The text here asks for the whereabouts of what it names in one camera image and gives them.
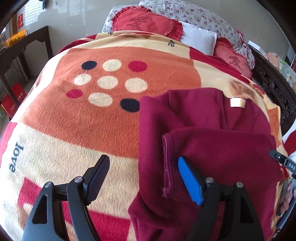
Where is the orange cream red patterned blanket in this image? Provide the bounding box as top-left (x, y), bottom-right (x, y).
top-left (1, 31), bottom-right (288, 240)

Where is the yellow basket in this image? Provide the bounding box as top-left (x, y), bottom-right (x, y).
top-left (4, 29), bottom-right (28, 48)

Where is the white pillow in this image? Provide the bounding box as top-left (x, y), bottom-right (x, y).
top-left (180, 22), bottom-right (217, 56)

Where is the right red heart pillow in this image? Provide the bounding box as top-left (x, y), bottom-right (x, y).
top-left (214, 38), bottom-right (252, 79)

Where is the red box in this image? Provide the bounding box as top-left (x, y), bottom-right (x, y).
top-left (1, 95), bottom-right (17, 118)
top-left (11, 82), bottom-right (27, 103)

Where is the left red heart pillow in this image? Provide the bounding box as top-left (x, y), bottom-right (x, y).
top-left (112, 6), bottom-right (183, 41)

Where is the red and white garment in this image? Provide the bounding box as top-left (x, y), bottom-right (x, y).
top-left (282, 126), bottom-right (296, 156)

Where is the dark red fleece garment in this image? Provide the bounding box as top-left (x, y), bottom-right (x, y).
top-left (128, 88), bottom-right (284, 240)

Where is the carved dark wooden headboard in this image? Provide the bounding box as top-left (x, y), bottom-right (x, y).
top-left (250, 47), bottom-right (295, 134)

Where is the floral bedding roll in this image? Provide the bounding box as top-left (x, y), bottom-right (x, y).
top-left (102, 1), bottom-right (255, 70)

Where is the dark wooden side table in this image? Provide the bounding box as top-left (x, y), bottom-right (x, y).
top-left (1, 26), bottom-right (53, 107)

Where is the red heart pillow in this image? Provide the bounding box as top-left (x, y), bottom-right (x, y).
top-left (214, 38), bottom-right (252, 79)
top-left (112, 6), bottom-right (183, 41)

